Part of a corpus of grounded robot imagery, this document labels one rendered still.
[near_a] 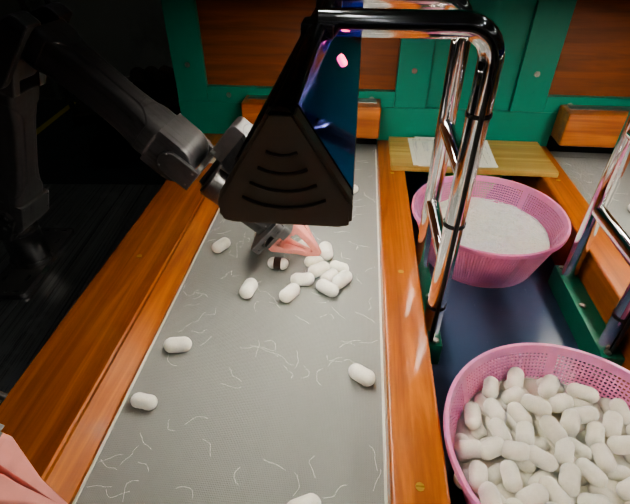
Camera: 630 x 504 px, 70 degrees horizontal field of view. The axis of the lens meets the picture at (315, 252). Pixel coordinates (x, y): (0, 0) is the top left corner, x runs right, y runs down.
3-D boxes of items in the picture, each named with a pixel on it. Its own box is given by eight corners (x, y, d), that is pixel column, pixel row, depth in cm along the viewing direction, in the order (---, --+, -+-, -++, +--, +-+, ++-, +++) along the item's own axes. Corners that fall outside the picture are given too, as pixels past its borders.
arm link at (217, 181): (264, 174, 67) (226, 144, 65) (255, 195, 63) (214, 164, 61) (239, 202, 71) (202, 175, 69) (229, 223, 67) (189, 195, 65)
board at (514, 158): (390, 170, 93) (391, 165, 92) (388, 140, 105) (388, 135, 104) (558, 178, 90) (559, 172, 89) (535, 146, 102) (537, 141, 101)
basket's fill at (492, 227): (423, 285, 77) (428, 259, 74) (412, 214, 95) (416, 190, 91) (559, 293, 75) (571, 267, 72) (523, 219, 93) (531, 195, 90)
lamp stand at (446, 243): (305, 355, 66) (298, 12, 39) (317, 268, 82) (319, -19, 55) (438, 365, 64) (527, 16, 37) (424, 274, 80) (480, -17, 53)
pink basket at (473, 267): (494, 325, 71) (510, 279, 65) (376, 244, 88) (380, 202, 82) (582, 261, 83) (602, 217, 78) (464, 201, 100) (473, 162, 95)
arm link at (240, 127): (286, 140, 65) (218, 81, 62) (270, 167, 58) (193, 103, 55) (242, 189, 72) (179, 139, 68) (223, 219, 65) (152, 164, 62)
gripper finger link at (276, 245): (334, 225, 74) (290, 191, 71) (332, 251, 69) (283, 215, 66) (308, 249, 78) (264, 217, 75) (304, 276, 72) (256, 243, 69)
